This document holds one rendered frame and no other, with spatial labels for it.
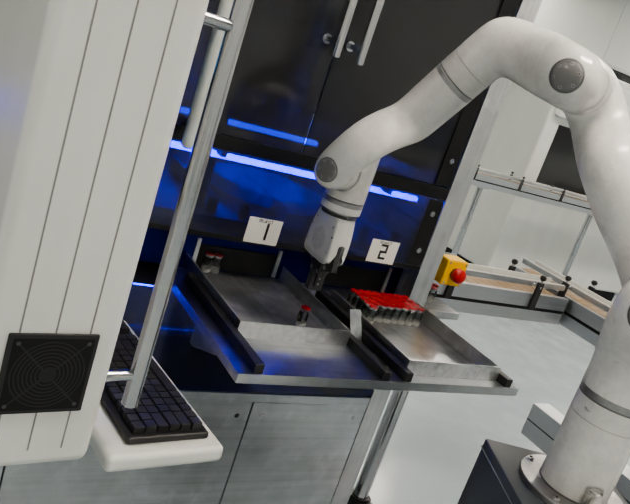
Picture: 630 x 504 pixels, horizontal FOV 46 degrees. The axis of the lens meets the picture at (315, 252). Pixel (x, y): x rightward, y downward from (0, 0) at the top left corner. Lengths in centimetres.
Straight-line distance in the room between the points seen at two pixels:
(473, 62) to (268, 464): 117
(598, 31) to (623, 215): 765
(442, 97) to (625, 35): 788
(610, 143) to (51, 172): 86
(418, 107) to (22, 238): 76
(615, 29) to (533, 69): 781
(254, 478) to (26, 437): 105
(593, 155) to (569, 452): 50
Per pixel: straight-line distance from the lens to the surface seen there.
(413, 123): 139
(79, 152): 91
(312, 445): 205
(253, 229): 165
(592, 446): 134
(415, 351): 168
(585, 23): 873
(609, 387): 131
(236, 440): 193
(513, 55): 134
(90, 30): 88
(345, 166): 137
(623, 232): 130
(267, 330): 146
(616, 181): 128
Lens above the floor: 144
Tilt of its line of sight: 15 degrees down
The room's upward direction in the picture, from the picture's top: 19 degrees clockwise
